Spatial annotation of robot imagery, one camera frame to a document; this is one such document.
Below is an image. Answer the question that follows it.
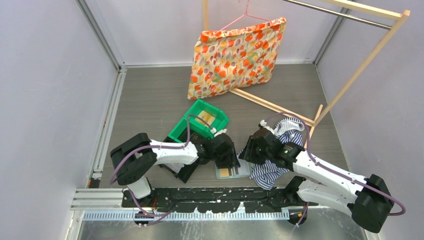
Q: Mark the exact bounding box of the green card holder wallet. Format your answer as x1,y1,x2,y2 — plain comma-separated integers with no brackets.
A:
215,160,253,180

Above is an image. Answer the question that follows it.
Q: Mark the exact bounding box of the blue white striped cloth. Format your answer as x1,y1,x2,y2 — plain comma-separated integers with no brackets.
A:
237,117,305,190

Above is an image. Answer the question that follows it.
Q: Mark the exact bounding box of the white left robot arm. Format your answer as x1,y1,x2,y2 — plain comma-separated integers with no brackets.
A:
110,132,240,207

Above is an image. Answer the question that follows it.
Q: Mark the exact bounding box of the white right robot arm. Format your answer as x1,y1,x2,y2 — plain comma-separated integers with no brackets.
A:
240,128,394,233

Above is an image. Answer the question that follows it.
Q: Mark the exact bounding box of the gold card in bin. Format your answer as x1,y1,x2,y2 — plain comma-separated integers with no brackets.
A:
198,110,216,125

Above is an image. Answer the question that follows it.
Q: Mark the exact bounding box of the white card in tray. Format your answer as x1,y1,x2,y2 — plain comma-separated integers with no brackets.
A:
165,163,185,174

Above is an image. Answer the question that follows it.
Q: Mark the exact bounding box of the green plastic bin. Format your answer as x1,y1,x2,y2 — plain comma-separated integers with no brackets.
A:
167,99,230,143

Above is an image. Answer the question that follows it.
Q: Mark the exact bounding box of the black plastic tray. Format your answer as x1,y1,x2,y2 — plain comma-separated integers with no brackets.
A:
158,159,207,184

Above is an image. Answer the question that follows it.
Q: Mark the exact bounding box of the wooden clothes rack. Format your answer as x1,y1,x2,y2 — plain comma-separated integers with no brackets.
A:
202,0,411,144

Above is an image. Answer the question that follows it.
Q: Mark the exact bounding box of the floral orange pillowcase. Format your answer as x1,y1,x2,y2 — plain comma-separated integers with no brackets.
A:
187,17,287,100

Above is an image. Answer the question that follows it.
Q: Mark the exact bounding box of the metal rack rod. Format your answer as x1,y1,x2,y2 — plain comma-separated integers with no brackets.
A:
283,0,392,30

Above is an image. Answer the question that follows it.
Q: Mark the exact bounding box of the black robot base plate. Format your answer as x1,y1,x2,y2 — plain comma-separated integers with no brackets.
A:
136,187,305,214

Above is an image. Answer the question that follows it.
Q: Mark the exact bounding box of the aluminium frame rail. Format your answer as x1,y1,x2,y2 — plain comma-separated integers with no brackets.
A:
75,0,127,147

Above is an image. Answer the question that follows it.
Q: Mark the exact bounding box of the pink wire hanger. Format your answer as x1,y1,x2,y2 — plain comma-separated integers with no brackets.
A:
219,0,271,31

